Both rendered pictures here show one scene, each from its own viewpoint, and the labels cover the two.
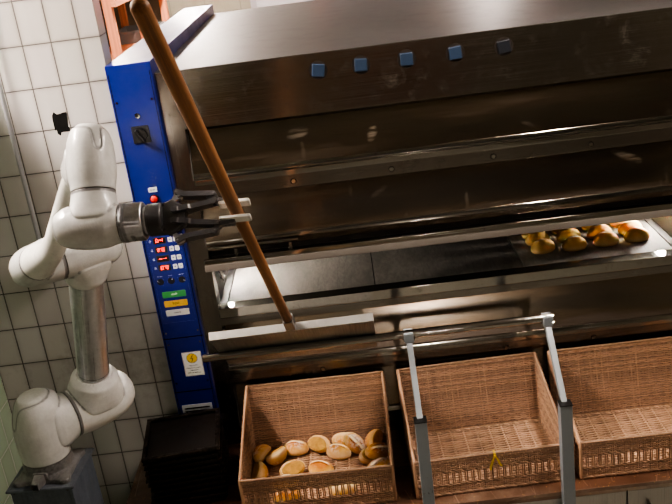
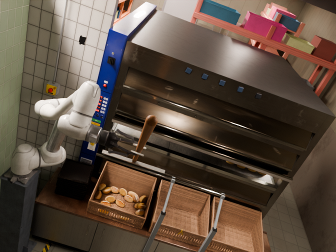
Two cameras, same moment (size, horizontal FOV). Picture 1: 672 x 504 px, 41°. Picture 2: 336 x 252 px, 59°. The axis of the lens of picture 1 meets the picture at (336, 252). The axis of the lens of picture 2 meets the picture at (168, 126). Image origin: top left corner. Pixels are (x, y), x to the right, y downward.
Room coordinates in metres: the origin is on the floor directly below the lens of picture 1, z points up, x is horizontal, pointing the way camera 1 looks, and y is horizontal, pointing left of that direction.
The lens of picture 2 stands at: (0.72, 0.27, 2.82)
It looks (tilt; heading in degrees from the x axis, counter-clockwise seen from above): 29 degrees down; 353
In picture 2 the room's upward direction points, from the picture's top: 22 degrees clockwise
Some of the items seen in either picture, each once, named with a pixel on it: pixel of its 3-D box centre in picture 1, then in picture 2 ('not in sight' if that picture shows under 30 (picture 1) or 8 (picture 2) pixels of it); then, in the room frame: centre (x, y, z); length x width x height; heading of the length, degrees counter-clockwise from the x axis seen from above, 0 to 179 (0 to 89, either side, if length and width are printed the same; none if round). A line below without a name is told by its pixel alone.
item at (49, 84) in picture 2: not in sight; (52, 88); (3.18, 1.08, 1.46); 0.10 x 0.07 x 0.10; 88
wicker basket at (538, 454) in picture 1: (478, 421); (181, 212); (2.90, -0.44, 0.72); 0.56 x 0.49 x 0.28; 89
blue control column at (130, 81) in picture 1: (212, 252); (115, 98); (4.13, 0.60, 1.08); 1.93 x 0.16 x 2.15; 178
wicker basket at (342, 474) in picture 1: (317, 440); (123, 193); (2.92, 0.16, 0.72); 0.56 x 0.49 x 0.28; 87
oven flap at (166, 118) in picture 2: (443, 191); (209, 132); (3.17, -0.42, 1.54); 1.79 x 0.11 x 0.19; 88
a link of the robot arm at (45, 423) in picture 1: (41, 423); (24, 157); (2.52, 0.99, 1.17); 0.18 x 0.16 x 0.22; 128
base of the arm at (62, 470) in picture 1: (46, 465); (19, 172); (2.50, 1.00, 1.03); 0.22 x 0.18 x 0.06; 174
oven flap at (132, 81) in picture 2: (437, 122); (220, 109); (3.17, -0.42, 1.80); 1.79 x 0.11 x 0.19; 88
